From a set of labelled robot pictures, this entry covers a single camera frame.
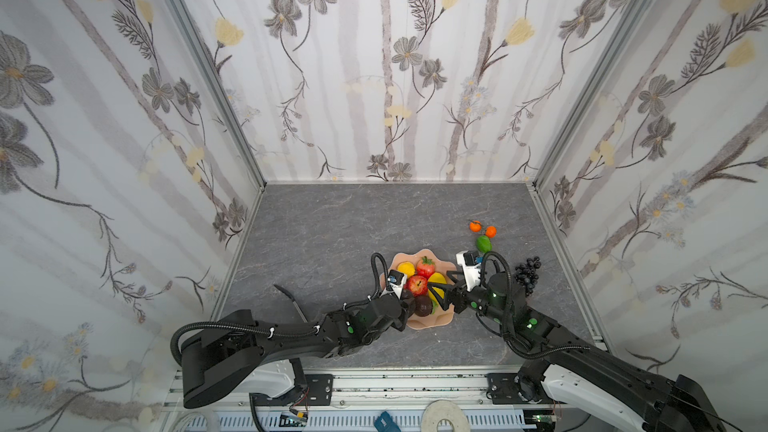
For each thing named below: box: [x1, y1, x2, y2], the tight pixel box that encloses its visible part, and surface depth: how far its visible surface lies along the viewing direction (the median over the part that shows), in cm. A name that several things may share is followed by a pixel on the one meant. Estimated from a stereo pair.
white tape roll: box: [421, 399, 471, 432], surface depth 72 cm
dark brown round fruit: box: [414, 295, 432, 317], surface depth 84 cm
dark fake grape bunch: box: [514, 256, 542, 297], surface depth 92 cm
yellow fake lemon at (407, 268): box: [397, 261, 415, 278], surface depth 92 cm
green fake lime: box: [476, 235, 493, 253], surface depth 101 cm
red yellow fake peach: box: [407, 275, 429, 297], surface depth 87 cm
